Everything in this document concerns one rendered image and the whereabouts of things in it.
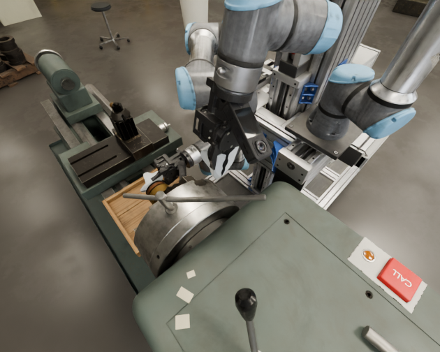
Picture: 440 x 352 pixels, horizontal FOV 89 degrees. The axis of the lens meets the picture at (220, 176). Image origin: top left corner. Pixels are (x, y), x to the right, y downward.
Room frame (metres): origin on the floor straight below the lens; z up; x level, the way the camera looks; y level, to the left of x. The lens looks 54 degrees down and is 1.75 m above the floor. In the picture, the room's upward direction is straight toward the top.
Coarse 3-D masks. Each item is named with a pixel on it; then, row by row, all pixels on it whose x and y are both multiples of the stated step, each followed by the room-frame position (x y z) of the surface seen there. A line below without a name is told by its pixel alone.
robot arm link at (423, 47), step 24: (432, 0) 0.55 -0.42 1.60; (432, 24) 0.52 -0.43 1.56; (408, 48) 0.53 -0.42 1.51; (432, 48) 0.50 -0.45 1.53; (408, 72) 0.51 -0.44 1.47; (360, 96) 0.57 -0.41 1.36; (384, 96) 0.51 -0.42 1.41; (408, 96) 0.50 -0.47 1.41; (360, 120) 0.52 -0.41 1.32; (384, 120) 0.47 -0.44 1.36; (408, 120) 0.49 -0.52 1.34
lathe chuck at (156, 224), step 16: (176, 192) 0.32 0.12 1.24; (192, 192) 0.32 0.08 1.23; (208, 192) 0.33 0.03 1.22; (160, 208) 0.28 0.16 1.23; (192, 208) 0.27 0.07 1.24; (144, 224) 0.25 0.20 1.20; (160, 224) 0.24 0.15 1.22; (176, 224) 0.23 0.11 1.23; (144, 240) 0.21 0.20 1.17; (160, 240) 0.20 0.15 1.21; (144, 256) 0.18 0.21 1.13
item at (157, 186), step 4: (160, 180) 0.46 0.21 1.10; (152, 184) 0.43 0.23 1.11; (156, 184) 0.43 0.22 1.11; (160, 184) 0.43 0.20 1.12; (164, 184) 0.43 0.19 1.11; (148, 188) 0.42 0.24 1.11; (152, 188) 0.42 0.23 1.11; (156, 188) 0.41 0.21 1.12; (160, 188) 0.41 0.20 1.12; (164, 188) 0.41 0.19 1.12; (148, 192) 0.41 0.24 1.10; (152, 192) 0.40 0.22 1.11; (156, 192) 0.39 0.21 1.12; (164, 192) 0.40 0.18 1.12; (152, 200) 0.37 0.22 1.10; (156, 200) 0.37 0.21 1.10; (152, 204) 0.36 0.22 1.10
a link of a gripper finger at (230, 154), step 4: (232, 148) 0.32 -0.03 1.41; (236, 148) 0.33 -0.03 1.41; (224, 152) 0.32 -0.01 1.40; (228, 152) 0.31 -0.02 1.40; (232, 152) 0.32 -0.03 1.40; (236, 152) 0.33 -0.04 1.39; (228, 156) 0.31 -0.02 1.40; (232, 156) 0.32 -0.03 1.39; (228, 160) 0.31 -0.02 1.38; (232, 160) 0.32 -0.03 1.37; (224, 164) 0.31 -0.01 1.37; (228, 164) 0.31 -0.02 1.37; (224, 168) 0.31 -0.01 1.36; (224, 172) 0.30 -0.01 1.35
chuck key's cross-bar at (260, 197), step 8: (168, 200) 0.26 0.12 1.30; (176, 200) 0.26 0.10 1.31; (184, 200) 0.25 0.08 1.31; (192, 200) 0.25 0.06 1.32; (200, 200) 0.25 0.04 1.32; (208, 200) 0.24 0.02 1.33; (216, 200) 0.24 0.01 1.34; (224, 200) 0.24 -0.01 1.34; (232, 200) 0.23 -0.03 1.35; (240, 200) 0.23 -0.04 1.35; (248, 200) 0.23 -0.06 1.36
